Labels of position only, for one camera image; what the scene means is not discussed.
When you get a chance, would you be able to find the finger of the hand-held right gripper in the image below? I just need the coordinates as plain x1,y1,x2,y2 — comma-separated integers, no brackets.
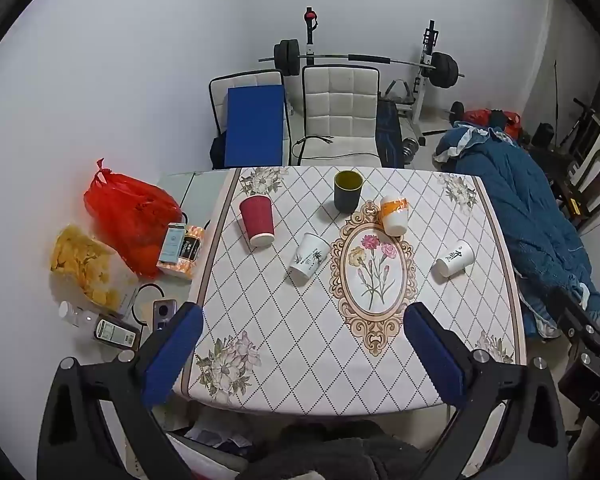
547,285,600,347

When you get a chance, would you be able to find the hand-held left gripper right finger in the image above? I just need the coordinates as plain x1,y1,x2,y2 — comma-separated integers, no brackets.
402,301,571,480

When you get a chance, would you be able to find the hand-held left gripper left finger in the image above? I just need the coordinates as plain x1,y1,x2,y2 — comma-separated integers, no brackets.
36,302,206,480

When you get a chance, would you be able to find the dark green cup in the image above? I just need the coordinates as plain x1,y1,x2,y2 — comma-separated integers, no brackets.
333,170,365,213

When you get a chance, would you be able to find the white cup with black print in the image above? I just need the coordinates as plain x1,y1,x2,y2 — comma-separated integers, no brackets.
432,239,476,279

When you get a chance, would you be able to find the white cup with orange band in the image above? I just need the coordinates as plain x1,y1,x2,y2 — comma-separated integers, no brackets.
379,195,412,237

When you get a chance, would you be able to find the red ribbed paper cup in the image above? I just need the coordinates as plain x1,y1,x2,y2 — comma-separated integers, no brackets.
238,195,276,248

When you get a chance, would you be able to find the white cup with plant print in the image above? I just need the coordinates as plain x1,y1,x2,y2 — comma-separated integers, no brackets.
288,232,331,281

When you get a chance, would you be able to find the grey smartphone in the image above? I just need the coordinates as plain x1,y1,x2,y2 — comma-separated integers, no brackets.
151,299,177,332

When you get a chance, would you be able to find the peach patterned box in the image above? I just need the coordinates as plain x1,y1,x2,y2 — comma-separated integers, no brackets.
156,255,196,281

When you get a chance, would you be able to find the clear plastic bottle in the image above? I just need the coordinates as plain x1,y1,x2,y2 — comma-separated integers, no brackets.
59,301,98,331

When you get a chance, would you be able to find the dark can with orange top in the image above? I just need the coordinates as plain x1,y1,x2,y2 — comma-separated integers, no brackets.
180,225,206,263

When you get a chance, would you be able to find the light blue box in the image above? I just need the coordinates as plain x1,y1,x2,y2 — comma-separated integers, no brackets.
157,222,187,266

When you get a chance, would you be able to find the floral diamond-pattern tablecloth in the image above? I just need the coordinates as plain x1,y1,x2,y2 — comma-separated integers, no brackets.
180,165,528,417

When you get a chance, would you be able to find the dark wooden chair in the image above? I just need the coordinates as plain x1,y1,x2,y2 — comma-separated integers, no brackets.
562,149,600,221

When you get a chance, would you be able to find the blue quilt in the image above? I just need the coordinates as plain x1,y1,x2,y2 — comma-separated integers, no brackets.
432,122,600,338

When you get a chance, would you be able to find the clear bag of yellow chips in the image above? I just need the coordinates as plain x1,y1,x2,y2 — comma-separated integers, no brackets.
50,225,138,318

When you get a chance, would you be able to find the dark fleece clothing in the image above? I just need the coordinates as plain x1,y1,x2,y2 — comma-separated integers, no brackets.
250,420,431,480

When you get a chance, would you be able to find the red plastic bag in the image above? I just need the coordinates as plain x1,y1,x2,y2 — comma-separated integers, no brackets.
83,158,185,279

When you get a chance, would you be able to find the black exercise machine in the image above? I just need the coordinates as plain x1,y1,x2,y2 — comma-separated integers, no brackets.
555,97,600,156

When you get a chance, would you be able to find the black bench pad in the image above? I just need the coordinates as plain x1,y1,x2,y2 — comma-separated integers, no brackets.
376,100,406,167

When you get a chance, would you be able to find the blue foam pad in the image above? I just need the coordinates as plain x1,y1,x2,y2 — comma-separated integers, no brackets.
223,85,287,169

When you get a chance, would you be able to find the white quilted chair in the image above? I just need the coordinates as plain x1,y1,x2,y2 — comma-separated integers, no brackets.
292,64,382,167
209,69,288,170

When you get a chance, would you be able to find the white weight bench rack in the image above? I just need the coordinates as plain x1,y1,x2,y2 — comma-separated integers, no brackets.
300,7,443,143

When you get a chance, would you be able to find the barbell with black plates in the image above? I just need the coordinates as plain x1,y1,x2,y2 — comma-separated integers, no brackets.
258,39,465,88

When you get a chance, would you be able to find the black cable loop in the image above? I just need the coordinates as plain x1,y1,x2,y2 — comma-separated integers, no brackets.
132,282,163,328

